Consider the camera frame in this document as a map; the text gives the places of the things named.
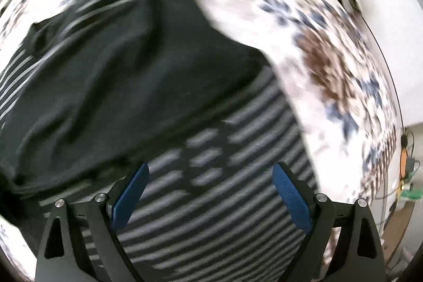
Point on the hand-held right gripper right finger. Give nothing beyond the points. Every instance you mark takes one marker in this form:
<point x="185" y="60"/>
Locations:
<point x="292" y="199"/>

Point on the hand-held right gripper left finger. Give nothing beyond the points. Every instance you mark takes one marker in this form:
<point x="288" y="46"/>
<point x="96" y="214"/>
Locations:
<point x="131" y="199"/>

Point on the teal storage rack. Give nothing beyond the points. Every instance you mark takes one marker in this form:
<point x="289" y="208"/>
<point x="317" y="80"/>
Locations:
<point x="411" y="193"/>

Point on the black shirt with grey stripes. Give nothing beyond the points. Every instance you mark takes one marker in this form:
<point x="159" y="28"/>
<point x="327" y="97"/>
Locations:
<point x="132" y="77"/>

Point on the floral-sheet bed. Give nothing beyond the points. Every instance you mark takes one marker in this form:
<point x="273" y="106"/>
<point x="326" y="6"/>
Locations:
<point x="264" y="11"/>

